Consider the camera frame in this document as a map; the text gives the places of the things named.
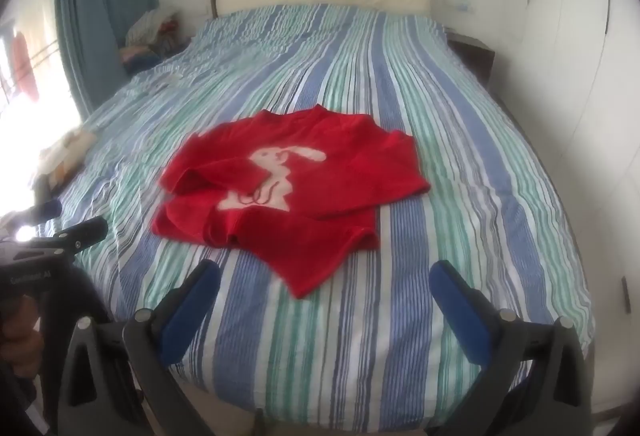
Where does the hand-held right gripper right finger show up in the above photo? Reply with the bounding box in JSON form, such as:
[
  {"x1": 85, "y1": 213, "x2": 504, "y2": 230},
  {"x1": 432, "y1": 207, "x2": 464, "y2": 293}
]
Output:
[{"x1": 429, "y1": 260, "x2": 593, "y2": 436}]

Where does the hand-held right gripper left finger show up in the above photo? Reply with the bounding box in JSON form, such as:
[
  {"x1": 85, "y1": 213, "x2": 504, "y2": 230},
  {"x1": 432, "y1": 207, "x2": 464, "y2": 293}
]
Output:
[{"x1": 57, "y1": 260, "x2": 236, "y2": 436}]

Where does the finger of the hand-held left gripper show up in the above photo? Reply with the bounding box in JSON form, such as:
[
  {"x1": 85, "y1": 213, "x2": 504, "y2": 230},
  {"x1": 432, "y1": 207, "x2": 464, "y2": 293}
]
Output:
[
  {"x1": 52, "y1": 216, "x2": 110, "y2": 254},
  {"x1": 20, "y1": 199, "x2": 64, "y2": 225}
]

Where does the red sweater with white rabbit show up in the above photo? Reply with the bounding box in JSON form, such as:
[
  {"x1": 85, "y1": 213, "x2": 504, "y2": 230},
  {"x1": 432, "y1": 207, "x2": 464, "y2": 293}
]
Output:
[{"x1": 151, "y1": 104, "x2": 432, "y2": 301}]

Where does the pile of clothes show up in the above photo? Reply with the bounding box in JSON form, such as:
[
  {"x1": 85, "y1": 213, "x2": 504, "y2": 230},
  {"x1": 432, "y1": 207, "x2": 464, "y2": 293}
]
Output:
[{"x1": 119, "y1": 8, "x2": 193, "y2": 71}]

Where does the person's left hand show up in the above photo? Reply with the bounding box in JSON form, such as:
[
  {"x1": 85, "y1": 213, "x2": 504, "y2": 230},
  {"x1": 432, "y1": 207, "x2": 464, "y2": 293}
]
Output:
[{"x1": 0, "y1": 298, "x2": 45, "y2": 369}]

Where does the red hanging garment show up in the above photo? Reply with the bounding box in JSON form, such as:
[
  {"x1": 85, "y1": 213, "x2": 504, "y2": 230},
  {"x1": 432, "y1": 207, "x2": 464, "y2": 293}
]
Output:
[{"x1": 11, "y1": 30, "x2": 41, "y2": 102}]

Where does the blue curtain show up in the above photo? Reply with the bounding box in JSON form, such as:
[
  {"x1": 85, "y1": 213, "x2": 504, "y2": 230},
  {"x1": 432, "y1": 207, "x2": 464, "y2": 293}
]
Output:
[{"x1": 52, "y1": 0, "x2": 161, "y2": 117}]

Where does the bed with striped sheet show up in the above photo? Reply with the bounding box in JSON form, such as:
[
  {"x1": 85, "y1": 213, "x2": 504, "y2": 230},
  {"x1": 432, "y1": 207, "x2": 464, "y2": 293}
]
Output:
[{"x1": 35, "y1": 3, "x2": 598, "y2": 436}]

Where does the dark wooden nightstand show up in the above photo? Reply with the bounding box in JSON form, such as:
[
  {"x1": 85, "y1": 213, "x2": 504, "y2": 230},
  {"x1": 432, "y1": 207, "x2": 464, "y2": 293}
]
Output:
[{"x1": 445, "y1": 28, "x2": 497, "y2": 84}]

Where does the white wardrobe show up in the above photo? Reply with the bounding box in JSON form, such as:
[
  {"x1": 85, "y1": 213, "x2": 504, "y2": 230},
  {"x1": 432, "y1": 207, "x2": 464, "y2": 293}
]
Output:
[{"x1": 520, "y1": 0, "x2": 640, "y2": 317}]

